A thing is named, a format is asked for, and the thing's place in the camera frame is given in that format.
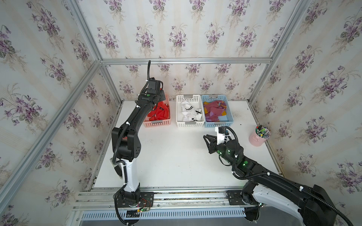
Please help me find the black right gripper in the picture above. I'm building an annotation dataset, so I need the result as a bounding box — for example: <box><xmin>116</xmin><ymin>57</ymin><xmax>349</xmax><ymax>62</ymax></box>
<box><xmin>204</xmin><ymin>133</ymin><xmax>237</xmax><ymax>167</ymax></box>

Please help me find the plain red sock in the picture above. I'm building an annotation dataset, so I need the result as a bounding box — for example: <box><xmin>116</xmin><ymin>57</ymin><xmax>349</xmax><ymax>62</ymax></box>
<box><xmin>147</xmin><ymin>102</ymin><xmax>170</xmax><ymax>121</ymax></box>

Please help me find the purple striped sock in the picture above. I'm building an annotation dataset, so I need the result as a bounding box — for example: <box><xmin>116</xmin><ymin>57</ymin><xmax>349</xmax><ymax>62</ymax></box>
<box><xmin>203</xmin><ymin>100</ymin><xmax>227</xmax><ymax>122</ymax></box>

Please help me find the white ankle sock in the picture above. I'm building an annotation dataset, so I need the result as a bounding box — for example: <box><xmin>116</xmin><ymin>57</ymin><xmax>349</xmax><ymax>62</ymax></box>
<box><xmin>181</xmin><ymin>101</ymin><xmax>202</xmax><ymax>122</ymax></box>

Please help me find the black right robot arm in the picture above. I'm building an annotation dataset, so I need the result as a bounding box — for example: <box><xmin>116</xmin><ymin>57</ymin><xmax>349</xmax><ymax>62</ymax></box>
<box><xmin>203</xmin><ymin>126</ymin><xmax>353</xmax><ymax>226</ymax></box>

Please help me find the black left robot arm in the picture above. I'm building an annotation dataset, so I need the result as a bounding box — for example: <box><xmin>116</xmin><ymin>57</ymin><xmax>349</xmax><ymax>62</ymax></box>
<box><xmin>111</xmin><ymin>61</ymin><xmax>166</xmax><ymax>208</ymax></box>

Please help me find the pink plastic basket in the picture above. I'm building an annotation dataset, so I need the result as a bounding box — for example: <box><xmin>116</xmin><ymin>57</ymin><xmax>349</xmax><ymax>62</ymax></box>
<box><xmin>143</xmin><ymin>94</ymin><xmax>171</xmax><ymax>128</ymax></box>

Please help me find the blue plastic basket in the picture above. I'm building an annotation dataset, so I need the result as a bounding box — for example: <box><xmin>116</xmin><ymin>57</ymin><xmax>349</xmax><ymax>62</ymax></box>
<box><xmin>201</xmin><ymin>95</ymin><xmax>234</xmax><ymax>128</ymax></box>

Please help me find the white plastic basket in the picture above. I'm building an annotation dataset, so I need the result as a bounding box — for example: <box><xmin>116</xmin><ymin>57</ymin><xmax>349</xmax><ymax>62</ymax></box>
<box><xmin>175</xmin><ymin>94</ymin><xmax>205</xmax><ymax>128</ymax></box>

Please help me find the pink pen cup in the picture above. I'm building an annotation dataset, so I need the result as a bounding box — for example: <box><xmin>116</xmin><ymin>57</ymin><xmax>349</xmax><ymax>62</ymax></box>
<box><xmin>249</xmin><ymin>125</ymin><xmax>271</xmax><ymax>147</ymax></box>

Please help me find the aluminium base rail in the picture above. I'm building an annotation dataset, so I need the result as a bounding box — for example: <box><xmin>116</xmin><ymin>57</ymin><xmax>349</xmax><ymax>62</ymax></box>
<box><xmin>72</xmin><ymin>186</ymin><xmax>243</xmax><ymax>211</ymax></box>

